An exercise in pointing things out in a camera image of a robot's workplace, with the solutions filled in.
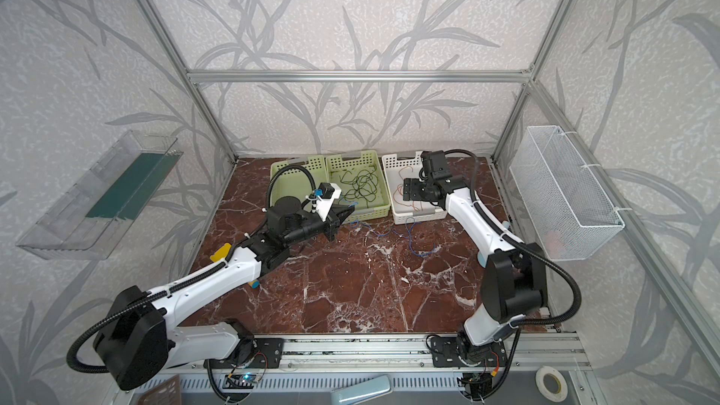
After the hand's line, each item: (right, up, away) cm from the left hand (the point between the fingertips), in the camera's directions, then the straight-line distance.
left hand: (353, 211), depth 75 cm
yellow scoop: (-46, -16, +18) cm, 52 cm away
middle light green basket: (+2, +17, +41) cm, 44 cm away
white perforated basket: (+17, -3, +20) cm, 26 cm away
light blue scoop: (+41, -17, +16) cm, 47 cm away
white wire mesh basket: (+50, 0, -13) cm, 51 cm away
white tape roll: (+49, -45, -7) cm, 67 cm away
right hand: (+19, +6, +14) cm, 25 cm away
